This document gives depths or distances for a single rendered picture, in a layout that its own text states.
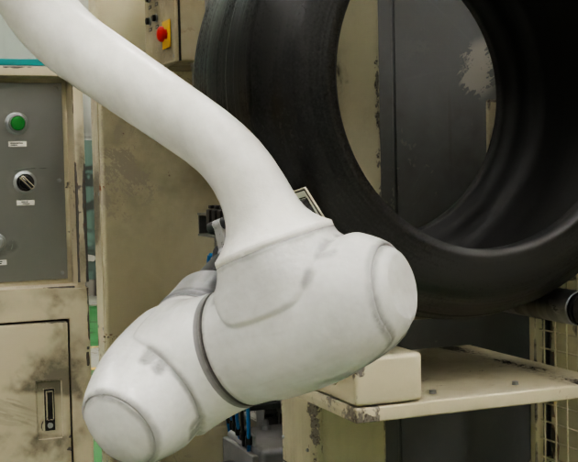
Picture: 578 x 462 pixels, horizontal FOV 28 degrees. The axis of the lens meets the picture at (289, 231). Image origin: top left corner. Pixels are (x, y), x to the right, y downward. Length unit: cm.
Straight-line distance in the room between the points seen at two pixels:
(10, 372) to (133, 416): 106
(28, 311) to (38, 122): 32
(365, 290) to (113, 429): 24
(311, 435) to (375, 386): 41
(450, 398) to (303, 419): 41
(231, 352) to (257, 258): 8
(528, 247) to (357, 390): 28
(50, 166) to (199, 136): 110
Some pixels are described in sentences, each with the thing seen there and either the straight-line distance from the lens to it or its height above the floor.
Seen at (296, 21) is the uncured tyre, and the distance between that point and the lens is 132.
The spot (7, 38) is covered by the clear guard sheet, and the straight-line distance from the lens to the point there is 200.
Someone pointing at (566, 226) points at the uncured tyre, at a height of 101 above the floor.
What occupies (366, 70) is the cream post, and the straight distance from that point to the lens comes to 176.
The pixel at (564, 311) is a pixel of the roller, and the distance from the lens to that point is 151.
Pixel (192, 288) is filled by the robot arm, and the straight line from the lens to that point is 105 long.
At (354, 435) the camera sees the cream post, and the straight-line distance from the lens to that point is 179.
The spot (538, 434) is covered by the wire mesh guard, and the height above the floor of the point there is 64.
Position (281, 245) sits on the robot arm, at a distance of 88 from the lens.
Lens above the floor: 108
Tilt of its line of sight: 3 degrees down
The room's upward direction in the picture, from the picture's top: 1 degrees counter-clockwise
